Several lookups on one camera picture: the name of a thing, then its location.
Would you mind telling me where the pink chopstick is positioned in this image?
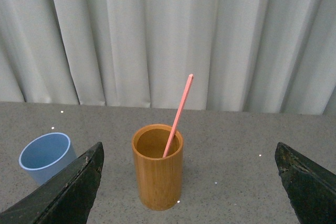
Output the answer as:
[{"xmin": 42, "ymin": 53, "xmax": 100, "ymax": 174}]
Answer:
[{"xmin": 163, "ymin": 74, "xmax": 194, "ymax": 158}]

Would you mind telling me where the bamboo chopstick holder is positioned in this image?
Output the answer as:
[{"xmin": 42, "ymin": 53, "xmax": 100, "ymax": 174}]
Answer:
[{"xmin": 131, "ymin": 124, "xmax": 184, "ymax": 211}]

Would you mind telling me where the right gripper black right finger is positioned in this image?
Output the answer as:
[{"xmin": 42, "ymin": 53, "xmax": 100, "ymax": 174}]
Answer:
[{"xmin": 275, "ymin": 142, "xmax": 335, "ymax": 223}]

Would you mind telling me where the blue plastic cup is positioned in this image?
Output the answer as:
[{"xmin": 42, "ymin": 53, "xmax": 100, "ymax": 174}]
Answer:
[{"xmin": 18, "ymin": 132, "xmax": 77, "ymax": 186}]

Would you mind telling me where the white pleated curtain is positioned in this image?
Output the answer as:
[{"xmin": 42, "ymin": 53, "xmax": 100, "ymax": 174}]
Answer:
[{"xmin": 1, "ymin": 0, "xmax": 335, "ymax": 114}]

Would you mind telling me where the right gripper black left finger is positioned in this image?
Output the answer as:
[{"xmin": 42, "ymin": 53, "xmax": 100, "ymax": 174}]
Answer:
[{"xmin": 1, "ymin": 142, "xmax": 104, "ymax": 223}]

